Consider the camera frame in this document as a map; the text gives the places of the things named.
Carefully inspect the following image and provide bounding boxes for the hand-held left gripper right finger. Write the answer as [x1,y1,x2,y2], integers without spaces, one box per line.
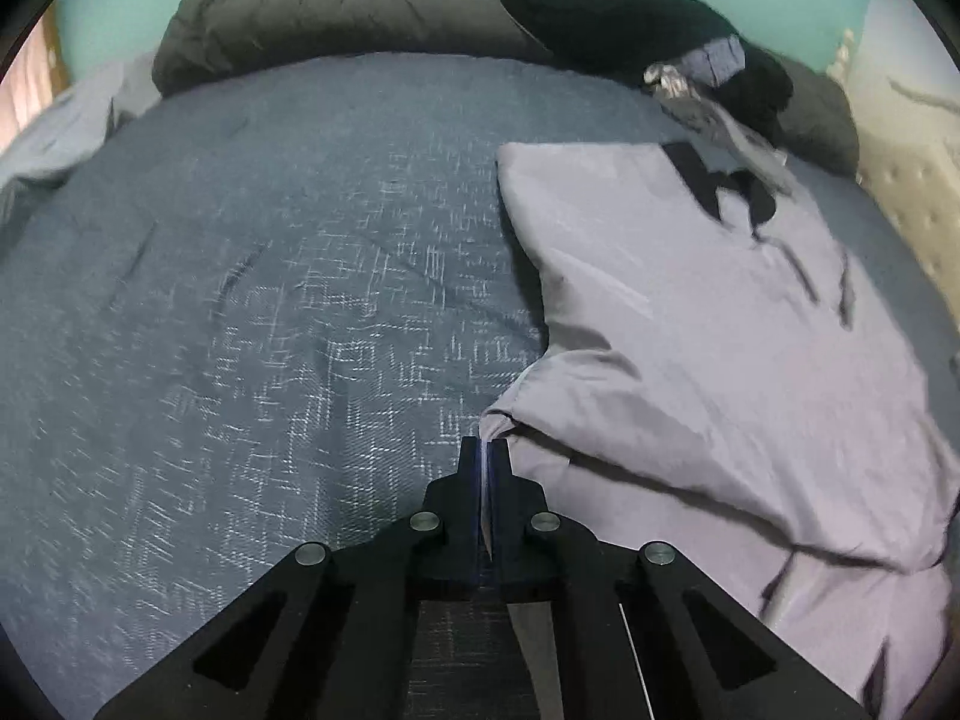
[487,439,871,720]

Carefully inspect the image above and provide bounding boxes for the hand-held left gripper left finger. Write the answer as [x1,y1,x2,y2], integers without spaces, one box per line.
[94,435,485,720]

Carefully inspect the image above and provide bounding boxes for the grey jacket with black trim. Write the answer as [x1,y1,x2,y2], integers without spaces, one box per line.
[480,139,960,720]

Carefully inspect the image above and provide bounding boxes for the bed with blue sheet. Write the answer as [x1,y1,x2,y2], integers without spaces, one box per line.
[0,51,923,720]

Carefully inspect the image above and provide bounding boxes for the grey pants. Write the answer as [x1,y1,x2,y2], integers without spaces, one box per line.
[667,94,796,190]

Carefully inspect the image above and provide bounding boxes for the shiny silver cloth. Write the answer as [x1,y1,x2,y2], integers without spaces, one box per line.
[643,64,691,100]

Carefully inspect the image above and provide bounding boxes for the pale blue cloth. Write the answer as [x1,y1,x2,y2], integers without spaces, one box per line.
[679,37,748,88]

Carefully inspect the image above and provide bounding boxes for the black garment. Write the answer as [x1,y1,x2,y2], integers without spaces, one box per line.
[501,0,794,148]

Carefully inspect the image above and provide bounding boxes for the dark grey rolled duvet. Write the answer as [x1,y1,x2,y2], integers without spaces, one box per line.
[150,0,860,178]

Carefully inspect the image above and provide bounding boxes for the cream tufted headboard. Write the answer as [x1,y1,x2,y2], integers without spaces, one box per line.
[825,28,960,302]

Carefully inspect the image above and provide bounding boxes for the light grey blanket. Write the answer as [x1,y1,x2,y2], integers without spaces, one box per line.
[0,52,163,227]

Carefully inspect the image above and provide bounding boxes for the pink curtain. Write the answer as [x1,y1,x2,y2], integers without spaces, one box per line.
[0,15,73,158]

